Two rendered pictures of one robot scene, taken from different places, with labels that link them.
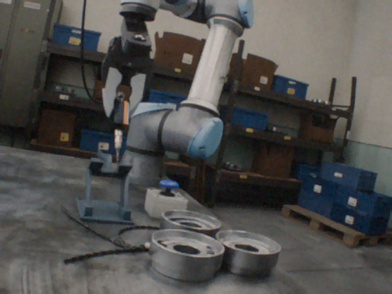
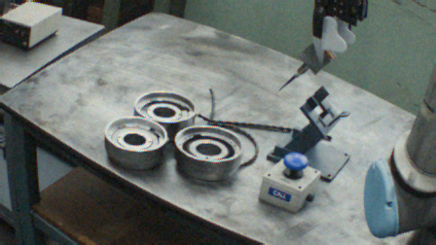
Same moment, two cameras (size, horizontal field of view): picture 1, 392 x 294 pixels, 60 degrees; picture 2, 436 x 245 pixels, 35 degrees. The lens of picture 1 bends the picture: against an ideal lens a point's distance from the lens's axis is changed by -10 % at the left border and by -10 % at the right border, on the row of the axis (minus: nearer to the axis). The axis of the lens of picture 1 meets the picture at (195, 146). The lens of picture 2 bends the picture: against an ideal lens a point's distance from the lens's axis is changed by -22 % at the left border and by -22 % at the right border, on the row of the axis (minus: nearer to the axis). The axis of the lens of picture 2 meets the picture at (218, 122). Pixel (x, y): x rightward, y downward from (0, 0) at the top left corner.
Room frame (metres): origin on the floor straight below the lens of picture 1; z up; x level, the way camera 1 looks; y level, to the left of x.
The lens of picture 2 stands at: (1.50, -0.75, 1.51)
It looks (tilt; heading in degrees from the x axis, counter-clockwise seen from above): 29 degrees down; 139
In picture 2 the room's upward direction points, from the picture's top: 8 degrees clockwise
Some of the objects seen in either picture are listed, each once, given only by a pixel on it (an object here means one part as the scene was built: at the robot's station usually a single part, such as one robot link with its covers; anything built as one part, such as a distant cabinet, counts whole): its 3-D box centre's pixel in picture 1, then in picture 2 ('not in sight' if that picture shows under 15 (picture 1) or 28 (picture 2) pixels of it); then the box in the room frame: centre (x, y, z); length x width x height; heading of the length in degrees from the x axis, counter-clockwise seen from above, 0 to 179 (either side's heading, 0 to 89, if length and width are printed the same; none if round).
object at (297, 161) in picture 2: (167, 192); (294, 170); (0.77, 0.04, 0.85); 0.04 x 0.04 x 0.05
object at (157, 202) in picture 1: (164, 203); (293, 186); (0.77, 0.04, 0.82); 0.08 x 0.07 x 0.05; 20
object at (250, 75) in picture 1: (250, 72); not in sight; (4.66, -0.50, 1.69); 0.59 x 0.41 x 0.38; 115
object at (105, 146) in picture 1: (103, 141); not in sight; (4.09, 1.03, 0.56); 0.52 x 0.38 x 0.22; 107
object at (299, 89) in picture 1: (283, 87); not in sight; (4.84, -0.99, 1.61); 0.52 x 0.38 x 0.22; 113
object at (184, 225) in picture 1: (189, 229); (207, 154); (0.63, -0.02, 0.82); 0.10 x 0.10 x 0.04
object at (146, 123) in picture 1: (152, 125); not in sight; (1.09, 0.14, 0.97); 0.13 x 0.12 x 0.14; 68
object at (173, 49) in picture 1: (176, 52); not in sight; (4.29, 0.42, 1.70); 0.56 x 0.36 x 0.39; 105
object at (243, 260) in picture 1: (245, 253); (133, 144); (0.56, -0.11, 0.82); 0.10 x 0.10 x 0.04
